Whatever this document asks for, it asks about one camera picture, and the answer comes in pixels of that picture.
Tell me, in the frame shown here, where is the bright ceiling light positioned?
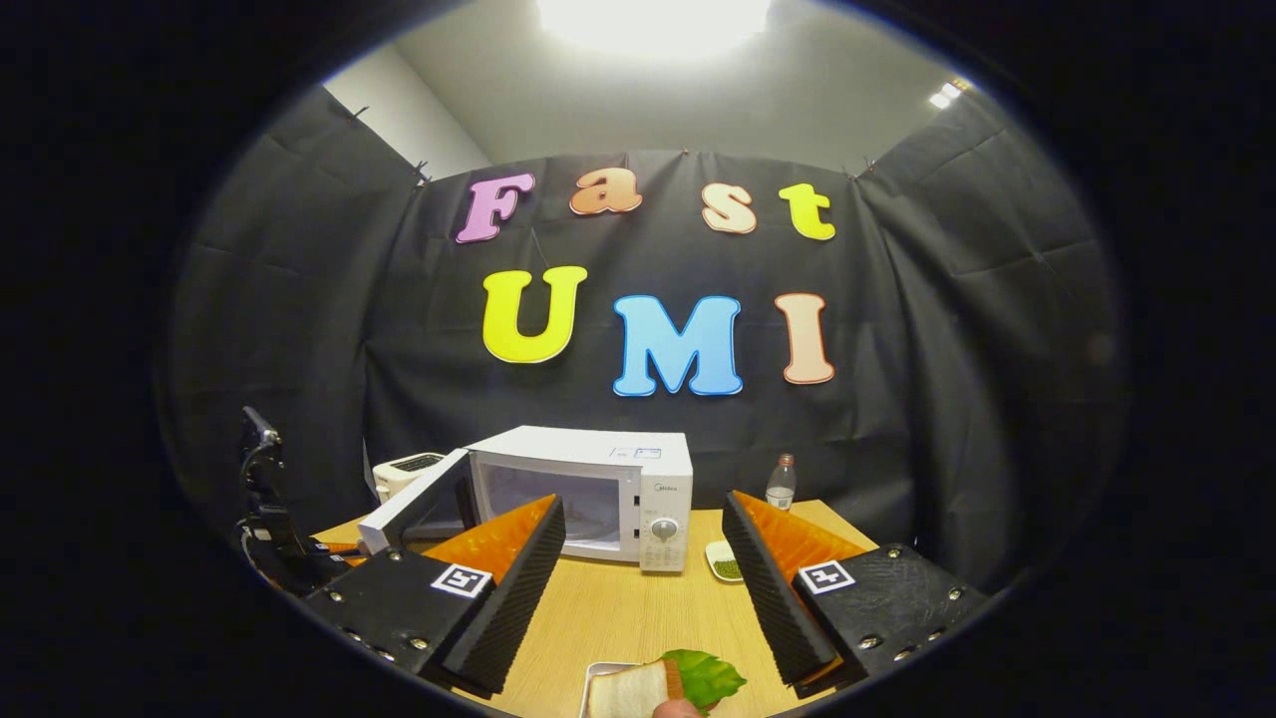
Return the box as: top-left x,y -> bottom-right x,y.
538,0 -> 774,56

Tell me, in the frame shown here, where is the bread and lettuce sandwich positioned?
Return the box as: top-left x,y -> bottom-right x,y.
586,648 -> 749,718

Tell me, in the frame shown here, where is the white toaster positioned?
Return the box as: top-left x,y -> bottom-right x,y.
372,452 -> 447,505

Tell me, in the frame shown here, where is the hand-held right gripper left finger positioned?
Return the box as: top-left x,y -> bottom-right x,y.
299,494 -> 567,699

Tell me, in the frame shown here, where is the clear plastic bottle red label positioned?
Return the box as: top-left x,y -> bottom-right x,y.
766,454 -> 798,512

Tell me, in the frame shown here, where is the black backdrop cloth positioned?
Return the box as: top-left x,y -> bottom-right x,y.
155,85 -> 1132,599

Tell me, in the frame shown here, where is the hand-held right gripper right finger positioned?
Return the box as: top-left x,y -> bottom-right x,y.
722,489 -> 990,699

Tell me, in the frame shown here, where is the white microwave oven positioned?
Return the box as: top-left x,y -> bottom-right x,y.
357,426 -> 694,574

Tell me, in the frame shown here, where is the white square plate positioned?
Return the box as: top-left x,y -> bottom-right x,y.
580,660 -> 641,718

